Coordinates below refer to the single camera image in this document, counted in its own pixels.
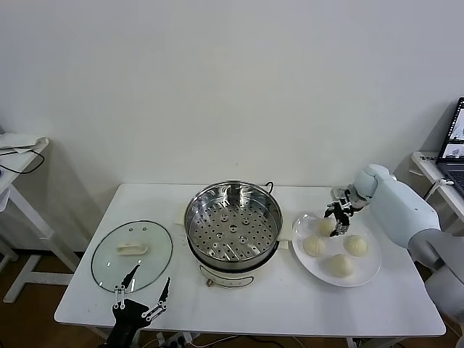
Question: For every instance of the white floor power strip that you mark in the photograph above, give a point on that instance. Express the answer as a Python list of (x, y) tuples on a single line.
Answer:
[(177, 339)]

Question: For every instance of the white side table with laptop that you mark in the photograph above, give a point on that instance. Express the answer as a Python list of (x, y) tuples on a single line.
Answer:
[(426, 163)]

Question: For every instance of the stainless steel steamer basket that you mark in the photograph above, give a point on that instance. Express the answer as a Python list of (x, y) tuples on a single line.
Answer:
[(217, 224)]

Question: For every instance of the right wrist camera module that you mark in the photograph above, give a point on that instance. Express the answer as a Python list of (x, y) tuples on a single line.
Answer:
[(340, 193)]

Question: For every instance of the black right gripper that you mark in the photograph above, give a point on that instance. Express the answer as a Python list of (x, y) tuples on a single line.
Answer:
[(342, 212)]

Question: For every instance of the white steamed baozi bun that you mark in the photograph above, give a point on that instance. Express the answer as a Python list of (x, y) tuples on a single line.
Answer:
[(314, 246), (356, 244), (324, 227), (340, 266)]

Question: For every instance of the white round plate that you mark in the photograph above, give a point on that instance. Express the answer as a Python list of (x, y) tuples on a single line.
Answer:
[(362, 275)]

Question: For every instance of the grey open laptop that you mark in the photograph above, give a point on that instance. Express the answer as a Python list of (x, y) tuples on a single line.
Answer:
[(453, 127)]

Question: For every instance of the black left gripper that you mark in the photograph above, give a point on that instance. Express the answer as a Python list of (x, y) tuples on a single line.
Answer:
[(127, 319)]

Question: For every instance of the white folded cloth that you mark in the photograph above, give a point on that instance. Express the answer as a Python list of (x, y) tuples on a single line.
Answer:
[(18, 139)]

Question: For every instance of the white side table with cloth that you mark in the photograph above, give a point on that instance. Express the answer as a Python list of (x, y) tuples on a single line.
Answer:
[(21, 214)]

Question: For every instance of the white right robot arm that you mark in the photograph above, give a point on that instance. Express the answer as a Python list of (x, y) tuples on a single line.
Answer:
[(398, 210)]

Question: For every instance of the round glass pot lid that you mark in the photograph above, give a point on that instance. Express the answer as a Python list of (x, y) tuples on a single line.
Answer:
[(152, 253)]

